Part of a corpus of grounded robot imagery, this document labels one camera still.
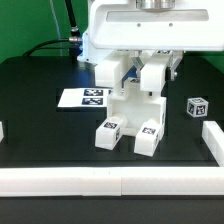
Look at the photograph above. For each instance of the white chair seat part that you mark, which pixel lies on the white chair seat part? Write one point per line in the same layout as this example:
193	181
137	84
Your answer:
137	107

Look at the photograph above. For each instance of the white rail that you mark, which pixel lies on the white rail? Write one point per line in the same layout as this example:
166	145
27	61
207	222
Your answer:
83	181
213	136

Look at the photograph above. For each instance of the white left rail stub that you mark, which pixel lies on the white left rail stub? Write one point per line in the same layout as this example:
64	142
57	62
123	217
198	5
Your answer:
1	132

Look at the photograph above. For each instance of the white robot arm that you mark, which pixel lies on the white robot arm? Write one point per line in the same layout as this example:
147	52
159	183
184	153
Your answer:
95	55

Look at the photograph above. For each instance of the white right rail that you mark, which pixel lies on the white right rail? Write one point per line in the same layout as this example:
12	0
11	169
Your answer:
213	136

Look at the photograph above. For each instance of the white front rail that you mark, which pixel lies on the white front rail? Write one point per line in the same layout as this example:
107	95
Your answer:
83	181

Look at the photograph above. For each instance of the white chair back frame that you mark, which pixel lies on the white chair back frame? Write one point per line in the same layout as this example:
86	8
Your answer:
117	66

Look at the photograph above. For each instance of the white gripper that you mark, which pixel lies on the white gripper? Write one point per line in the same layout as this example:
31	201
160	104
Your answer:
191	25

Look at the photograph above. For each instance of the white marker base plate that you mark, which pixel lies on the white marker base plate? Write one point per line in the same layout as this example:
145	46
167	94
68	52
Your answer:
84	97

